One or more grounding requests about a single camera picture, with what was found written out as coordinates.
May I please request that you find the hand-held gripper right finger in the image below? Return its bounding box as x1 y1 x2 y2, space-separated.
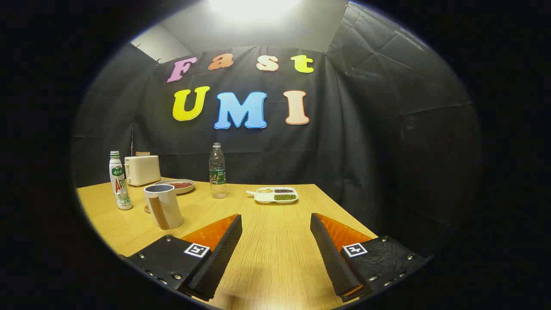
310 213 433 303

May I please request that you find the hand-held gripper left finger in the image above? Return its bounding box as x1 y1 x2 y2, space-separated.
118 214 243 302

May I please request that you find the white cup with wooden handle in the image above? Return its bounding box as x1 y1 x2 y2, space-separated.
143 184 184 230

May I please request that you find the white juice bottle green label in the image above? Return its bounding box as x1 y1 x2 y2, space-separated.
108 151 133 211

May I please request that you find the clear plastic water bottle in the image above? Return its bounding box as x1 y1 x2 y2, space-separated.
209 143 227 199

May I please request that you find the wooden table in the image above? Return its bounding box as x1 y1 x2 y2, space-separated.
77 177 379 310

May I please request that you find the white round plate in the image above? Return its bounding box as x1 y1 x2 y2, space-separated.
155 179 195 195

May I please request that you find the white divided tray with beans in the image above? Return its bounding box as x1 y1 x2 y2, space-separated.
247 186 299 204

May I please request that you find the cream toaster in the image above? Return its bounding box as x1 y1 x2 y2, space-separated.
124 155 162 187

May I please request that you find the black backdrop cloth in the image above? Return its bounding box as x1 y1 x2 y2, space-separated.
71 2 483 259

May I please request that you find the ceiling light panel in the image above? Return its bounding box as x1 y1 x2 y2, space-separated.
209 0 302 22

